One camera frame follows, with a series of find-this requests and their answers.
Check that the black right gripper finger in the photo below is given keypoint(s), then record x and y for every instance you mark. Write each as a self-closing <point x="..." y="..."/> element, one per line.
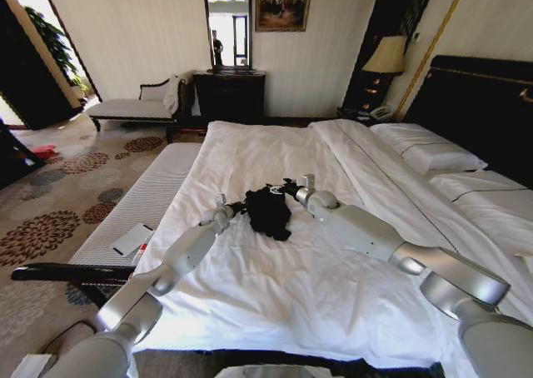
<point x="270" y="185"/>

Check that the black garment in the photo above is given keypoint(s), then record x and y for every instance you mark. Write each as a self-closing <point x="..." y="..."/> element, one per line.
<point x="268" y="215"/>

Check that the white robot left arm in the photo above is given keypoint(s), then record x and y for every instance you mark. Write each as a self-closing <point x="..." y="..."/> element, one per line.
<point x="187" y="253"/>

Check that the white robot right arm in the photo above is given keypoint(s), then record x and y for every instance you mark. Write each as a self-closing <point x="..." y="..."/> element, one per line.
<point x="358" y="228"/>

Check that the white striped bed bench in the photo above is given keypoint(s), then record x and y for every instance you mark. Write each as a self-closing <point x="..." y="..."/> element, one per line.
<point x="141" y="203"/>

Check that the dark bed headboard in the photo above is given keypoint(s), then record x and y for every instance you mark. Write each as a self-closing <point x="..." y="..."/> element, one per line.
<point x="479" y="115"/>

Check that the white duvet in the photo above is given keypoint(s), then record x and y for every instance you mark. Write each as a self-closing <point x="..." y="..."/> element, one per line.
<point x="258" y="290"/>

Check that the dark wood dresser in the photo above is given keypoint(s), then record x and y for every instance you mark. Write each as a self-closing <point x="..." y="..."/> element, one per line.
<point x="229" y="97"/>

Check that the white booklet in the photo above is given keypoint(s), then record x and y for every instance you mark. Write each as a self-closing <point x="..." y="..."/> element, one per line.
<point x="131" y="240"/>

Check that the white telephone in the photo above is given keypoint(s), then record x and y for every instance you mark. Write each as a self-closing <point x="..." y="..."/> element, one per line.
<point x="380" y="111"/>

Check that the white cloth on chaise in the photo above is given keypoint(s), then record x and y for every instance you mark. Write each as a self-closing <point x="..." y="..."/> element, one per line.
<point x="171" y="95"/>

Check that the dark wood chaise longue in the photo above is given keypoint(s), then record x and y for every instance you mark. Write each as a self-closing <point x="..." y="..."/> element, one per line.
<point x="129" y="109"/>

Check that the white pillow with dark piping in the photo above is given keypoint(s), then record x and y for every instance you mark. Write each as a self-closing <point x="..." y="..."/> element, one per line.
<point x="429" y="147"/>
<point x="491" y="203"/>

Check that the person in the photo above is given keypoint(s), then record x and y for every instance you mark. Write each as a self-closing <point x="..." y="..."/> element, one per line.
<point x="216" y="47"/>

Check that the table lamp cream shade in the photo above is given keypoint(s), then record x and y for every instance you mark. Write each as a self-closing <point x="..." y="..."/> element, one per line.
<point x="385" y="57"/>

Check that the white robot front shell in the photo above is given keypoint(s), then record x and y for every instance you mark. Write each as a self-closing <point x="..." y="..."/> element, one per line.
<point x="270" y="371"/>

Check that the gold framed painting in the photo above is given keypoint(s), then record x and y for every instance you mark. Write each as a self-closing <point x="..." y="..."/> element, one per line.
<point x="284" y="3"/>

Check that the dark framed mirror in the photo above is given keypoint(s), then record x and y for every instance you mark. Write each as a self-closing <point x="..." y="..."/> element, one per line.
<point x="227" y="3"/>

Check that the red item on floor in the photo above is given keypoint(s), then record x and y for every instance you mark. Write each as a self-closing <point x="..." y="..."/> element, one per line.
<point x="45" y="151"/>

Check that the dark cabinet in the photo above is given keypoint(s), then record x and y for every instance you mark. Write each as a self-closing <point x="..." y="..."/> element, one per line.
<point x="12" y="157"/>

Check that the green potted plant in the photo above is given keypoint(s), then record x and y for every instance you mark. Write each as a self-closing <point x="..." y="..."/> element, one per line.
<point x="54" y="41"/>

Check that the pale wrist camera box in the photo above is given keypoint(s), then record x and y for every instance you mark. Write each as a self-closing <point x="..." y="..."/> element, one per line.
<point x="274" y="190"/>

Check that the dark carved wall panel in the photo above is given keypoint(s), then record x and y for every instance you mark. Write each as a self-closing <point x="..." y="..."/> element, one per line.
<point x="387" y="11"/>

